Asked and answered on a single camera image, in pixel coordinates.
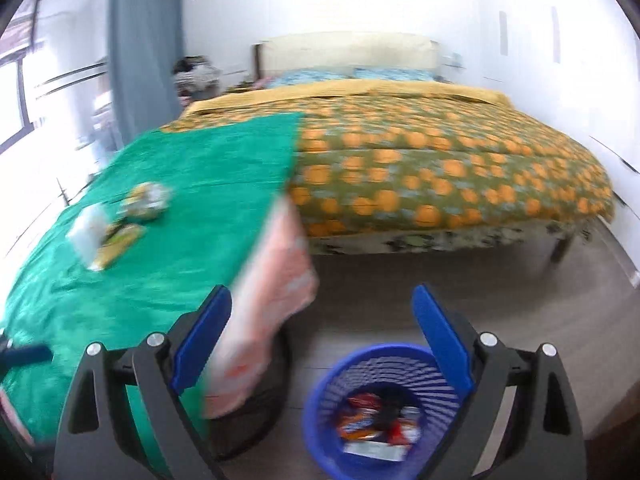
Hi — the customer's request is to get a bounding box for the pink patterned under cloth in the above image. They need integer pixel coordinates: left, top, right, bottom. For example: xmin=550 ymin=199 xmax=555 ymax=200
xmin=202 ymin=196 xmax=319 ymax=419

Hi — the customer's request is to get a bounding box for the teal pillow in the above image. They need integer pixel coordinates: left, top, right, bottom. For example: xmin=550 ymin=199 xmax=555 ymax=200
xmin=352 ymin=67 xmax=436 ymax=81
xmin=265 ymin=68 xmax=354 ymax=89

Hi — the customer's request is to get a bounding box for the cream padded headboard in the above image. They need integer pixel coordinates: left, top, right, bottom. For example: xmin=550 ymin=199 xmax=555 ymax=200
xmin=253 ymin=34 xmax=440 ymax=78

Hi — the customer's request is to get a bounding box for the green embroidered tablecloth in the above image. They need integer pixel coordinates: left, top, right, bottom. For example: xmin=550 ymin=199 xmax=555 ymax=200
xmin=1 ymin=113 xmax=302 ymax=441

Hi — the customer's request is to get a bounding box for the bed with orange floral quilt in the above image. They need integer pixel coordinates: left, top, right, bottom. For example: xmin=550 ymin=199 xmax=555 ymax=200
xmin=167 ymin=79 xmax=615 ymax=254

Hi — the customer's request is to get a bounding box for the dark green gold wrapper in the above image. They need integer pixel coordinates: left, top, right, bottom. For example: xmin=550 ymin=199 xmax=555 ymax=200
xmin=102 ymin=219 xmax=126 ymax=245

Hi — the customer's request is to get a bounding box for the green white carton box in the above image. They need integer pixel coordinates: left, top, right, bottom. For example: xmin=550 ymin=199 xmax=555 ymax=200
xmin=343 ymin=440 xmax=410 ymax=463

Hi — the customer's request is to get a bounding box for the blue-grey curtain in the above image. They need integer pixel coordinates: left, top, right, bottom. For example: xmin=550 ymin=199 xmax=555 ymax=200
xmin=107 ymin=0 xmax=184 ymax=144

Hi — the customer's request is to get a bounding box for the white wardrobe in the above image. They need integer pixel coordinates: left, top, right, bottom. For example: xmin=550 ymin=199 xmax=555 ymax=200
xmin=480 ymin=0 xmax=639 ymax=263

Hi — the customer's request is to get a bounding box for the left teal pillow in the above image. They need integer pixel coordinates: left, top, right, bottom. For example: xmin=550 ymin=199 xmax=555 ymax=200
xmin=265 ymin=68 xmax=354 ymax=89

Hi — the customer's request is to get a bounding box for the right teal pillow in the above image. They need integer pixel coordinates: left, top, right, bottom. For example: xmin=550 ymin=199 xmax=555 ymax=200
xmin=352 ymin=67 xmax=436 ymax=81

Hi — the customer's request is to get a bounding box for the clear plastic box with label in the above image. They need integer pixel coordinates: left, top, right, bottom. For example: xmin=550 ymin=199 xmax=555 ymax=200
xmin=66 ymin=204 xmax=111 ymax=268

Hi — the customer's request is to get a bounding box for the blue plastic waste basket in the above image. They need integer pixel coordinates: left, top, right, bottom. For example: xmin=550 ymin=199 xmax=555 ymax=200
xmin=303 ymin=344 xmax=460 ymax=480

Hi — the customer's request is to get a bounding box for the yellow snack packet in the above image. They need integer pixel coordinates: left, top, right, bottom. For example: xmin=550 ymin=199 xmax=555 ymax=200
xmin=89 ymin=223 xmax=145 ymax=272

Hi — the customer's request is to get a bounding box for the pile of clothes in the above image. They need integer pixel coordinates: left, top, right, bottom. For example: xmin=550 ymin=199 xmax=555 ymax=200
xmin=172 ymin=55 xmax=221 ymax=98

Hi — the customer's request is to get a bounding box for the orange snack bag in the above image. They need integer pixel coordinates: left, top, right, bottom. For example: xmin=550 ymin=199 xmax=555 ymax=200
xmin=335 ymin=393 xmax=399 ymax=442

